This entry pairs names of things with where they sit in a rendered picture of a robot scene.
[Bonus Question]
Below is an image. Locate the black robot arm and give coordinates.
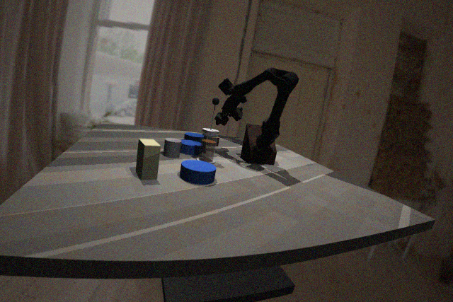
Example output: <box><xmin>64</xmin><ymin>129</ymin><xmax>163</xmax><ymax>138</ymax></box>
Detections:
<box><xmin>218</xmin><ymin>68</ymin><xmax>299</xmax><ymax>149</ymax></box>

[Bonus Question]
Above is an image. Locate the blue cylinder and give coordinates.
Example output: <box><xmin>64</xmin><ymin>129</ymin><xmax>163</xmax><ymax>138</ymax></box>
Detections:
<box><xmin>179</xmin><ymin>160</ymin><xmax>216</xmax><ymax>185</ymax></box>
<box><xmin>184</xmin><ymin>132</ymin><xmax>202</xmax><ymax>142</ymax></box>
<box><xmin>180</xmin><ymin>140</ymin><xmax>200</xmax><ymax>156</ymax></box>

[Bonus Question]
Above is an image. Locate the glass coffee press with black knob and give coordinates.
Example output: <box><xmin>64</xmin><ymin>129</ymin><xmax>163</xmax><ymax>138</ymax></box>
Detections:
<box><xmin>196</xmin><ymin>98</ymin><xmax>219</xmax><ymax>164</ymax></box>

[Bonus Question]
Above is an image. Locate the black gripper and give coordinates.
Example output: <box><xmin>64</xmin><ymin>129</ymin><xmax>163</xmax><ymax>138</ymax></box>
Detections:
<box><xmin>215</xmin><ymin>97</ymin><xmax>237</xmax><ymax>126</ymax></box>

